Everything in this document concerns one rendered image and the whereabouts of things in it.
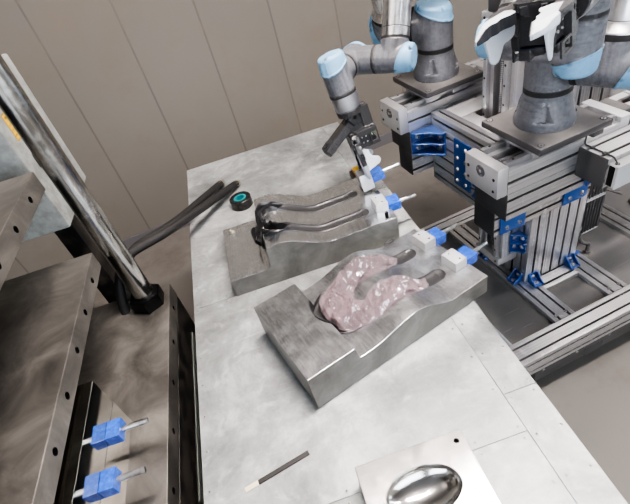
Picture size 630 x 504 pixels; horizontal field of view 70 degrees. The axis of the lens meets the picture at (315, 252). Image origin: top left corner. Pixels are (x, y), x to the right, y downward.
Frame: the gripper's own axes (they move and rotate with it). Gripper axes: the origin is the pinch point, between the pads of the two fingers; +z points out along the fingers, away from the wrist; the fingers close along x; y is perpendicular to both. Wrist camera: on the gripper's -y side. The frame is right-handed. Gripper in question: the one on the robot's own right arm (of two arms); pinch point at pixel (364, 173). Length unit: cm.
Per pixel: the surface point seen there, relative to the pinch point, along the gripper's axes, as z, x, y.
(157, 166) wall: 12, 162, -95
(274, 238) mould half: -1.3, -15.8, -31.8
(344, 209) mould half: 5.3, -5.9, -10.2
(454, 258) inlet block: 12.6, -38.7, 7.4
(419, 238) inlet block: 10.6, -27.9, 3.3
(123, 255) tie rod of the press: -13, -10, -71
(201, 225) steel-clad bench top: 3, 25, -57
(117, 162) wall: -1, 158, -113
